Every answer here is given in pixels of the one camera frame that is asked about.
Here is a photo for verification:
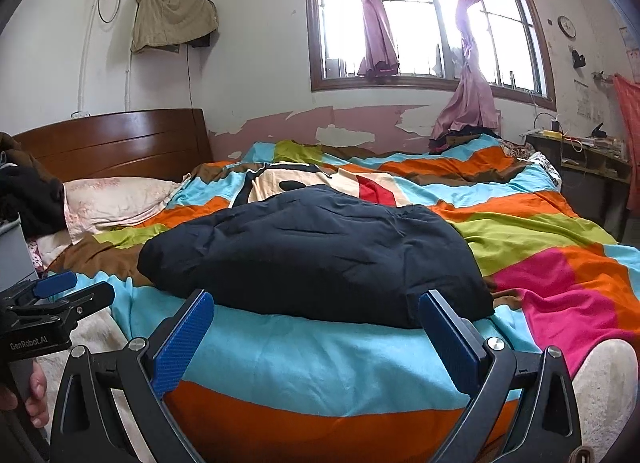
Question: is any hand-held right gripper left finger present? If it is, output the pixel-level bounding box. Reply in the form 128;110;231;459
50;288;217;463

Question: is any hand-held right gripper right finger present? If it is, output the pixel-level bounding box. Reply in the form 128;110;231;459
417;289;583;463

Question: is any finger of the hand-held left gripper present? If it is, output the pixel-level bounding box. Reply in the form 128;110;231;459
7;281;116;325
0;270;77;306

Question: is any black padded jacket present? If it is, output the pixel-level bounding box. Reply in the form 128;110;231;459
137;186;496;329

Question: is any dark clothes heap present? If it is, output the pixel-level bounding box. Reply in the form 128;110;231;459
0;132;67;239

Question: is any pile of dark clothes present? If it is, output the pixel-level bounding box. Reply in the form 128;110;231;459
427;125;503;154

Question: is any person's left hand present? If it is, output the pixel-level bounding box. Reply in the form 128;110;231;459
0;360;49;425

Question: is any floral pillow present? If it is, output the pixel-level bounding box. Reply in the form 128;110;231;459
27;230;76;271

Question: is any grey box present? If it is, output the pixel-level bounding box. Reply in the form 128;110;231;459
0;222;40;289

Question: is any pale pink pillow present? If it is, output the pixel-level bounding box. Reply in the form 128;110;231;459
62;177;183;244

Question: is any colourful patchwork blanket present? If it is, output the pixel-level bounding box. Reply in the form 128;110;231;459
47;138;640;463

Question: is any brown wooden headboard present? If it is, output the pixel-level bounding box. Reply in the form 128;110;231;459
12;108;213;184

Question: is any white fleece sheet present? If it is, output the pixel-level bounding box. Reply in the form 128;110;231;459
30;310;640;463

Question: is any cluttered side shelf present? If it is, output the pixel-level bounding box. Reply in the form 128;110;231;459
522;129;633;244

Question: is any pink curtain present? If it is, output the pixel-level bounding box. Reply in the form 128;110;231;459
430;0;503;141
312;0;401;78

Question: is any beige hanging cloth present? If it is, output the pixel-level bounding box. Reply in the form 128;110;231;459
131;0;219;54

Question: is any wooden framed window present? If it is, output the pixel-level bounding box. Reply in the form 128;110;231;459
301;0;557;111

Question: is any white wall pipe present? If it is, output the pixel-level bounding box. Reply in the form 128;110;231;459
75;0;111;116

